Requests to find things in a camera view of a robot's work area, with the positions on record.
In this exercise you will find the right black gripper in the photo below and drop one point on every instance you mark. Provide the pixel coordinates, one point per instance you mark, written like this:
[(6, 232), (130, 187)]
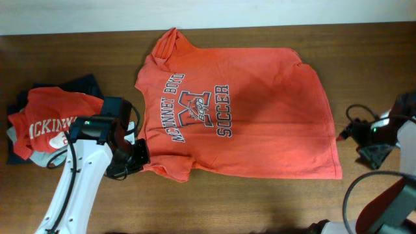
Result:
[(355, 129)]

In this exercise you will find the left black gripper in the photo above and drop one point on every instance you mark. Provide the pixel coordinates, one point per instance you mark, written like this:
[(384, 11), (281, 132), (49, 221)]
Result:
[(143, 158)]

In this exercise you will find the red soccer t-shirt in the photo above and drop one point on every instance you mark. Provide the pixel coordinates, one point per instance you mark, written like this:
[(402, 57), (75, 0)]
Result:
[(247, 112)]

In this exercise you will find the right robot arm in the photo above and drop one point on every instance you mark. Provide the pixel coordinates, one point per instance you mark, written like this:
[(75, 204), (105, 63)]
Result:
[(388, 212)]

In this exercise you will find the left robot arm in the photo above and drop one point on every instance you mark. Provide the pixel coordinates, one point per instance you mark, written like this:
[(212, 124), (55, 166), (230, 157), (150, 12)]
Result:
[(99, 146)]

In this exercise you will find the folded light grey garment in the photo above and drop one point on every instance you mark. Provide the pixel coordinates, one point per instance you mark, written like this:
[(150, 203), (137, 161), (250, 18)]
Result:
[(39, 158)]

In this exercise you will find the folded navy garment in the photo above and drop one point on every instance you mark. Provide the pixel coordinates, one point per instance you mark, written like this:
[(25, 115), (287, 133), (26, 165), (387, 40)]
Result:
[(86, 84)]

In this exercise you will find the folded red McKinney t-shirt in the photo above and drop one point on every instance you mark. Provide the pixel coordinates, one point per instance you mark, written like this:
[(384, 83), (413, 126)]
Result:
[(50, 111)]

